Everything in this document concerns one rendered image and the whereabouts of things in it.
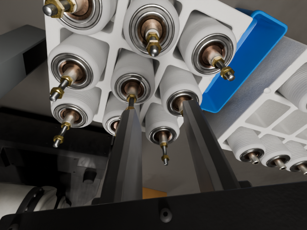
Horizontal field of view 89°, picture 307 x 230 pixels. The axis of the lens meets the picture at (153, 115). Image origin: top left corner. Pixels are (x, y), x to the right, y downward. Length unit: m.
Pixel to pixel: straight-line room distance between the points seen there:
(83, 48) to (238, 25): 0.31
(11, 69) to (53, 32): 0.13
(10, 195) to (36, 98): 0.40
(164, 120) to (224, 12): 0.26
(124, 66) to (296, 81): 0.43
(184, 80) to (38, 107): 0.64
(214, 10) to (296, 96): 0.30
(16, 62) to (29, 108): 0.39
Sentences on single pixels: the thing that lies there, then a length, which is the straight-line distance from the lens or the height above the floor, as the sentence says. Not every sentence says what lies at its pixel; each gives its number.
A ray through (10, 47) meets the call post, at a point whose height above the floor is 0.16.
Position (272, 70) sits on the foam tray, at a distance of 0.55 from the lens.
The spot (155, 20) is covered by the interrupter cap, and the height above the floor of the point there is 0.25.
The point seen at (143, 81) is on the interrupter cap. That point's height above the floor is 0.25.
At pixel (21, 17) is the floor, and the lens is 0.65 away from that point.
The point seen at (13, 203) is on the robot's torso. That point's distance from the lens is 0.51.
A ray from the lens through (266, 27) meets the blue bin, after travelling 0.60.
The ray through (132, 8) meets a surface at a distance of 0.29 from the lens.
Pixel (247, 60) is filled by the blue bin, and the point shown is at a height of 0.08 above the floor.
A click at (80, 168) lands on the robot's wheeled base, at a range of 0.69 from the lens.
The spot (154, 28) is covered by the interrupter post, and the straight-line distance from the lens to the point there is 0.26.
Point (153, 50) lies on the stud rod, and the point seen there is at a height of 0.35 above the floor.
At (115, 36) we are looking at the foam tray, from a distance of 0.37.
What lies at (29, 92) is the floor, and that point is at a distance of 0.78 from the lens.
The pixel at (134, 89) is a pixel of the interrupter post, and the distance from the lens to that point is 0.32.
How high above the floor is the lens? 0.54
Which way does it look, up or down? 49 degrees down
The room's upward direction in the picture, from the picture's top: 176 degrees clockwise
